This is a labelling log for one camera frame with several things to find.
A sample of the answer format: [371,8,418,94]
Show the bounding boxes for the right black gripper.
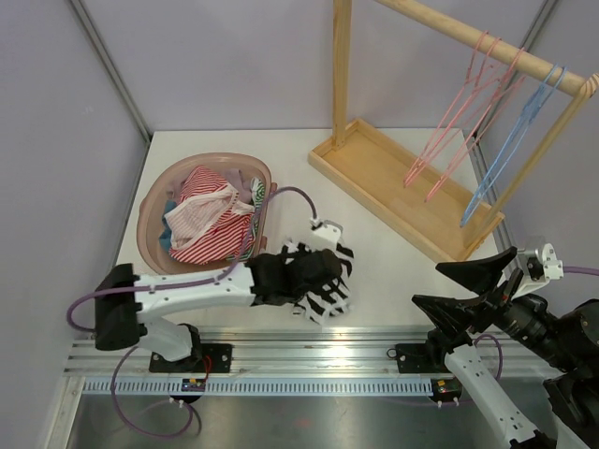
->
[414,244,582,369]

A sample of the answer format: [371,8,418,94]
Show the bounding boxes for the black white striped tank top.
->
[281,239,355,326]

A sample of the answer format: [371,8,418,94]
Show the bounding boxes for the red striped tank top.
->
[166,166,256,265]

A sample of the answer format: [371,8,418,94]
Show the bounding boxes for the green striped tank top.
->
[241,176,266,261]

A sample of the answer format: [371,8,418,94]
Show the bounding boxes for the mauve tank top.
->
[166,168,253,204]

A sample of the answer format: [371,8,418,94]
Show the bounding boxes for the teal tank top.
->
[158,199,177,253]

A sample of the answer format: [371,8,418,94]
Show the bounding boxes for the blue hanger of green top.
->
[460,66,571,229]

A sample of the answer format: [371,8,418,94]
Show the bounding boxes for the pink hanger of red top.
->
[411,37,514,184]

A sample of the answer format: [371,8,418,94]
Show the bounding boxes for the pink hanger of mauve top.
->
[425,48,525,202]

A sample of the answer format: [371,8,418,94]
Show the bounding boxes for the pink hanger of black top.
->
[403,31,489,187]

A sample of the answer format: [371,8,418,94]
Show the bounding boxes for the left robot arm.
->
[94,248,347,372]

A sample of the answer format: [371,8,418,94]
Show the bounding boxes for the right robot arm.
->
[412,243,598,448]

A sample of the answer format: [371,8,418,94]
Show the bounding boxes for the wooden clothes rack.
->
[308,1,598,262]

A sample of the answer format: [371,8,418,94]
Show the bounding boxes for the pink plastic basin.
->
[137,152,277,275]

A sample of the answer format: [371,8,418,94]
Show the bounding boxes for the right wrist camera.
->
[513,239,564,298]

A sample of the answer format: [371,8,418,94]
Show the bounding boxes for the aluminium rail frame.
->
[63,261,572,375]

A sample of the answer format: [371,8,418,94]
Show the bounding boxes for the white slotted cable duct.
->
[83,376,432,397]

